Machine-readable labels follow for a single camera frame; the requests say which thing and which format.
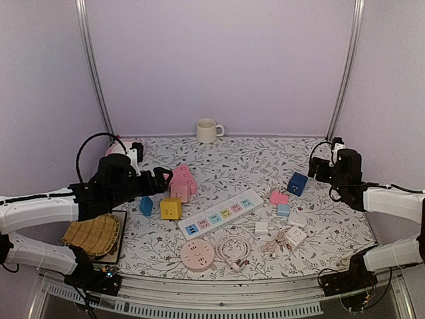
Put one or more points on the pink plate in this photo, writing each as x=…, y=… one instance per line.
x=116, y=148

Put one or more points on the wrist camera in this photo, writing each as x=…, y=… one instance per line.
x=336, y=145
x=135, y=153

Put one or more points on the cyan cube socket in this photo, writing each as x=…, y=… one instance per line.
x=146, y=206

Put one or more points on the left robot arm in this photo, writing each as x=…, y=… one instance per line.
x=39, y=209

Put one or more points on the white delixi socket adapter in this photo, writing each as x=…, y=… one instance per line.
x=294, y=238

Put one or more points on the white square adapter plug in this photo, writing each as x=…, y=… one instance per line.
x=297, y=220

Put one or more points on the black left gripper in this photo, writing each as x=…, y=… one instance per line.
x=161, y=185

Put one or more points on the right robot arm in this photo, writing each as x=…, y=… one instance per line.
x=396, y=201

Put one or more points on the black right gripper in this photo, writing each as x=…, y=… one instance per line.
x=314, y=166

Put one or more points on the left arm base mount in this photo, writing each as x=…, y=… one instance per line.
x=86, y=277

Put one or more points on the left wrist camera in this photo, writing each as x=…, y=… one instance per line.
x=135, y=153

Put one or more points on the yellow cube socket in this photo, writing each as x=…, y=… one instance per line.
x=171, y=208

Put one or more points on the white long power strip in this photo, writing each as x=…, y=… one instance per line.
x=220, y=215

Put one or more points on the light blue charger plug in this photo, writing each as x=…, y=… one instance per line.
x=283, y=210

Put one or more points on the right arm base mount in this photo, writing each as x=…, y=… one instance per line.
x=334, y=282

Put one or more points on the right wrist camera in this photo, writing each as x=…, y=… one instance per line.
x=336, y=145

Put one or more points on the aluminium frame post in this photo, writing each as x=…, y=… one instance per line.
x=83, y=21
x=354, y=36

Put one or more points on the white charger plug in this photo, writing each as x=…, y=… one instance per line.
x=261, y=228

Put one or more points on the pink cube socket front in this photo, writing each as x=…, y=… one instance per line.
x=180, y=191

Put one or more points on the woven bamboo basket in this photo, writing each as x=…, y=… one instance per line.
x=96, y=237

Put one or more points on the dark blue cube socket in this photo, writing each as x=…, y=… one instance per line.
x=297, y=183

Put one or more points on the cream ceramic mug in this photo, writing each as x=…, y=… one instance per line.
x=208, y=131

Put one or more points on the right aluminium frame post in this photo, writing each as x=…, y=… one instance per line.
x=354, y=36

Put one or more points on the pink triangular power strip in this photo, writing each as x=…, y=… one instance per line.
x=182, y=176

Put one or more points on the left aluminium frame post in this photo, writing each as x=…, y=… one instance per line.
x=83, y=21

